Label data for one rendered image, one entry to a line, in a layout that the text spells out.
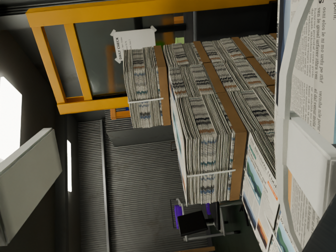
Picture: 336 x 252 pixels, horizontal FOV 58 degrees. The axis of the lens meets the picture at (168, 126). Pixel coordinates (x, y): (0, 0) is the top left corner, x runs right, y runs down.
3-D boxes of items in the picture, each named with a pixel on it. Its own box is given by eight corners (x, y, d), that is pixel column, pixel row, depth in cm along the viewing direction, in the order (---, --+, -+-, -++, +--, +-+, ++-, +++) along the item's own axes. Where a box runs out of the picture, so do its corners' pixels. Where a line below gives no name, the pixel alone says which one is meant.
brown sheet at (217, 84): (221, 154, 156) (213, 155, 155) (209, 120, 178) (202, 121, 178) (226, 91, 132) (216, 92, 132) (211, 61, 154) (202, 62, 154)
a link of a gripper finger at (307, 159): (328, 158, 12) (349, 157, 12) (281, 110, 18) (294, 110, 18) (322, 225, 13) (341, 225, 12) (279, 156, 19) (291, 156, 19)
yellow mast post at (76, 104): (299, 87, 236) (60, 114, 227) (294, 81, 243) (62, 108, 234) (302, 77, 231) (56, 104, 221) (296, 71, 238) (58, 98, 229)
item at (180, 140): (188, 206, 131) (186, 206, 131) (179, 161, 154) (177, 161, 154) (186, 141, 109) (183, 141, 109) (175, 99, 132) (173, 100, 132)
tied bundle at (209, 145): (240, 200, 132) (188, 207, 130) (223, 155, 155) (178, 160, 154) (249, 132, 109) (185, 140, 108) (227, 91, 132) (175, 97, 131)
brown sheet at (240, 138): (239, 200, 132) (229, 201, 131) (222, 155, 154) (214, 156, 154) (247, 131, 109) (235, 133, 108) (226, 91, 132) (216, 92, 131)
